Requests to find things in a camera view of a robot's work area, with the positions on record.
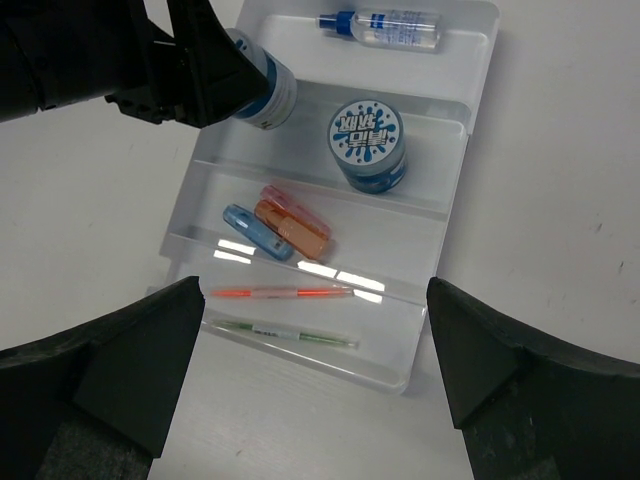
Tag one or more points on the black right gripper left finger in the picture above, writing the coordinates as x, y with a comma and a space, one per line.
97, 401

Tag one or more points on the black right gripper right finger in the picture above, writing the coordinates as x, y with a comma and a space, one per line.
530, 405

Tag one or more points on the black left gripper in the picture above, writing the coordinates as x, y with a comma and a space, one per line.
58, 53

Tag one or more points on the blue transparent eraser case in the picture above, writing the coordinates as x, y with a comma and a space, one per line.
248, 225

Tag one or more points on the small blue cap bottle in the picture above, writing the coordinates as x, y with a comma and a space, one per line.
404, 30

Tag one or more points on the orange eraser case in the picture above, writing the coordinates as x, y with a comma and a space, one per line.
304, 239

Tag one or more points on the orange highlighter pen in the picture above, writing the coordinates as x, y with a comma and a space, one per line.
282, 292

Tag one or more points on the green white pen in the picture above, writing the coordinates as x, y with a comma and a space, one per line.
287, 333

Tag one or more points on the white compartment tray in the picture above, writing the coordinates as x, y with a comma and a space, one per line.
385, 246

